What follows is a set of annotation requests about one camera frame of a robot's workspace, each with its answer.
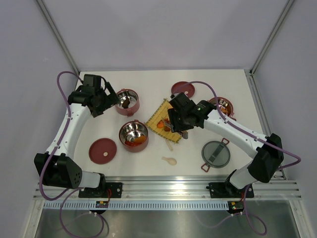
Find brown meat slice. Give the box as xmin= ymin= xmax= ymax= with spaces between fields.
xmin=163 ymin=119 xmax=171 ymax=132

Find dark chocolate pastry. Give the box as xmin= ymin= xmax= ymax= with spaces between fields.
xmin=121 ymin=98 xmax=131 ymax=109

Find fried chicken piece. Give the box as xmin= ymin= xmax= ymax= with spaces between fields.
xmin=133 ymin=135 xmax=147 ymax=144

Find red sausage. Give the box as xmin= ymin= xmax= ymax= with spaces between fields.
xmin=124 ymin=141 xmax=137 ymax=146

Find metal tongs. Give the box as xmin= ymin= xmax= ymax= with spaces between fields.
xmin=162 ymin=118 xmax=188 ymax=139

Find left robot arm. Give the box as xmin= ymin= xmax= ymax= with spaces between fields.
xmin=34 ymin=74 xmax=119 ymax=201

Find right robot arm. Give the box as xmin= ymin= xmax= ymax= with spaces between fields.
xmin=167 ymin=93 xmax=284 ymax=198

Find bamboo woven tray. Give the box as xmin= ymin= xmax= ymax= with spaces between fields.
xmin=145 ymin=98 xmax=182 ymax=143

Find back left red steel bowl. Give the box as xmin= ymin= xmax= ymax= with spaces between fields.
xmin=115 ymin=89 xmax=140 ymax=117

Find red steel bowl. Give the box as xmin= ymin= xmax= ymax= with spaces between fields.
xmin=217 ymin=97 xmax=235 ymax=119
xmin=118 ymin=119 xmax=149 ymax=153
xmin=115 ymin=89 xmax=140 ymax=117

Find back red lid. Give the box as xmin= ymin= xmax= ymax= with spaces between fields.
xmin=171 ymin=81 xmax=195 ymax=98

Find beige spoon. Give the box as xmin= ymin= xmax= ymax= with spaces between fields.
xmin=162 ymin=157 xmax=177 ymax=166

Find front red steel bowl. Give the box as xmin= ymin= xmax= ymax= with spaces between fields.
xmin=118 ymin=119 xmax=149 ymax=153

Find right red steel bowl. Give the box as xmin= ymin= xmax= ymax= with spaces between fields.
xmin=217 ymin=97 xmax=235 ymax=119

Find front left red lid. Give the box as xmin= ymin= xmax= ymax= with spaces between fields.
xmin=89 ymin=138 xmax=117 ymax=165

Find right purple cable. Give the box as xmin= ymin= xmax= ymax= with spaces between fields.
xmin=185 ymin=80 xmax=302 ymax=236

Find purple cable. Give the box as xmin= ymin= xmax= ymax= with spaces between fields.
xmin=185 ymin=80 xmax=302 ymax=236
xmin=38 ymin=71 xmax=109 ymax=237

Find aluminium rail frame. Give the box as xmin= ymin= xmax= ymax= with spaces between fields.
xmin=24 ymin=171 xmax=312 ymax=238

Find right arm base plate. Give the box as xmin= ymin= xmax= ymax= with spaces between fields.
xmin=206 ymin=182 xmax=254 ymax=198

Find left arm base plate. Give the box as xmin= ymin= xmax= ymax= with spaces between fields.
xmin=78 ymin=182 xmax=123 ymax=198

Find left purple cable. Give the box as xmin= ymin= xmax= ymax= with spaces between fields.
xmin=38 ymin=71 xmax=109 ymax=237

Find white slotted cable duct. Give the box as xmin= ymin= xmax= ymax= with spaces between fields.
xmin=43 ymin=201 xmax=230 ymax=210

